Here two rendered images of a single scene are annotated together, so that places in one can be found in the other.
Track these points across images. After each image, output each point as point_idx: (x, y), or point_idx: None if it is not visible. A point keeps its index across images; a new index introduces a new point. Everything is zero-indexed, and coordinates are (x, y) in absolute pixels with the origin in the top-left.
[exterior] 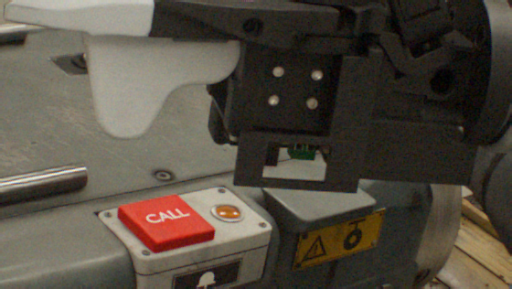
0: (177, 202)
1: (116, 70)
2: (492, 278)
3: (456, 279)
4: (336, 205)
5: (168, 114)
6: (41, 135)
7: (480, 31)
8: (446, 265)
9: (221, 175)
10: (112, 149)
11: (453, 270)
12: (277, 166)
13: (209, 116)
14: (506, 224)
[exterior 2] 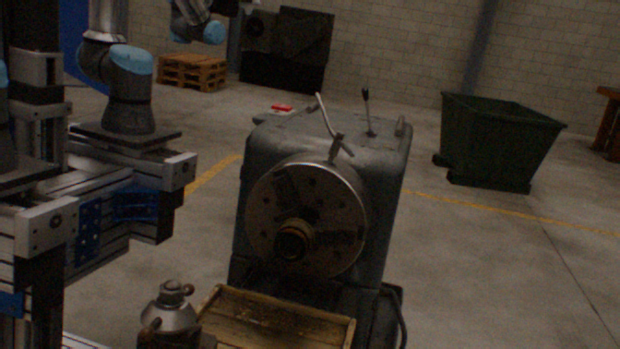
0: (284, 107)
1: None
2: (234, 342)
3: (254, 330)
4: (259, 115)
5: (326, 126)
6: (334, 118)
7: None
8: (267, 337)
9: (291, 117)
10: (318, 118)
11: (260, 336)
12: (284, 120)
13: (236, 17)
14: None
